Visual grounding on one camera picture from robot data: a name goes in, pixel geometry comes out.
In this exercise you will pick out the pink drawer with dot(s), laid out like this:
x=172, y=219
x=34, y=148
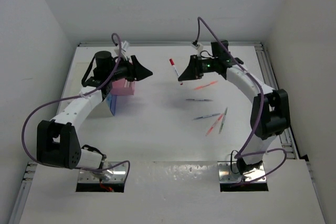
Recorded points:
x=122, y=88

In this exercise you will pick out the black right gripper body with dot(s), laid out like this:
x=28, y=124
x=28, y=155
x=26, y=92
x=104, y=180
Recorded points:
x=206, y=65

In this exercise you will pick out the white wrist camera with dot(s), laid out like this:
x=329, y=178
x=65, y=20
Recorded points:
x=197, y=46
x=122, y=50

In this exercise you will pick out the orange gel pen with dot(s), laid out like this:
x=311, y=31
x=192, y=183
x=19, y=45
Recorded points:
x=205, y=85

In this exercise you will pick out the pink gel pen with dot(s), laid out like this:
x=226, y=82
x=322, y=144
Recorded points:
x=214, y=124

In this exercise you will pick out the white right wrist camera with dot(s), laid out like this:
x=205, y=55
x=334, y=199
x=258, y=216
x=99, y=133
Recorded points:
x=197, y=46

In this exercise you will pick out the green gel pen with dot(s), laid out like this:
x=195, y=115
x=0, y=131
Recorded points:
x=223, y=121

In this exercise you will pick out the red capped marker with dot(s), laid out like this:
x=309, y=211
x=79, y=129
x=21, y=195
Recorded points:
x=174, y=67

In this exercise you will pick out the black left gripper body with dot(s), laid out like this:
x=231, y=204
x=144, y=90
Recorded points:
x=124, y=71

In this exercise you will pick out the aluminium frame rail back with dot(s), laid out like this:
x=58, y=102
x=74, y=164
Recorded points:
x=164, y=43

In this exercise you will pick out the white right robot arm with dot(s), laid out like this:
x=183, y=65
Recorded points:
x=234, y=71

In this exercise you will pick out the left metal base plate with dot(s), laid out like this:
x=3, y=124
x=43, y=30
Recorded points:
x=114, y=175

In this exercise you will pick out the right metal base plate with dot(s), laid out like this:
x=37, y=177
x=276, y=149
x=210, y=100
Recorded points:
x=229, y=174

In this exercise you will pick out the white drawer cabinet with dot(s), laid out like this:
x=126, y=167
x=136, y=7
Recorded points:
x=100, y=111

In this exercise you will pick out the dark blue gel pen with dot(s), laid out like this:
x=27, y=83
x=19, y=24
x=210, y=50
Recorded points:
x=200, y=100

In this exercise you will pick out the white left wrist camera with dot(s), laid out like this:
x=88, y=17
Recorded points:
x=122, y=50

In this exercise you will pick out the blue transparent drawer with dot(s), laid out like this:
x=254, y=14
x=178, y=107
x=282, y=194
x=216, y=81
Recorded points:
x=111, y=101

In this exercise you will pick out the metal base plate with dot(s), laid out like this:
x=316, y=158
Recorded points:
x=229, y=174
x=114, y=175

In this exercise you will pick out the aluminium frame rail left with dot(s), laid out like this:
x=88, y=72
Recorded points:
x=22, y=195

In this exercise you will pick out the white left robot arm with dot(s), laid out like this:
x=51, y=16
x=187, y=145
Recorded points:
x=57, y=140

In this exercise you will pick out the aluminium frame rail right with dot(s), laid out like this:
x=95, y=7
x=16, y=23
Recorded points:
x=276, y=117

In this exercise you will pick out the aluminium frame rail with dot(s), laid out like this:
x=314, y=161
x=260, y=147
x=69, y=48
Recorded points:
x=276, y=117
x=164, y=43
x=22, y=195

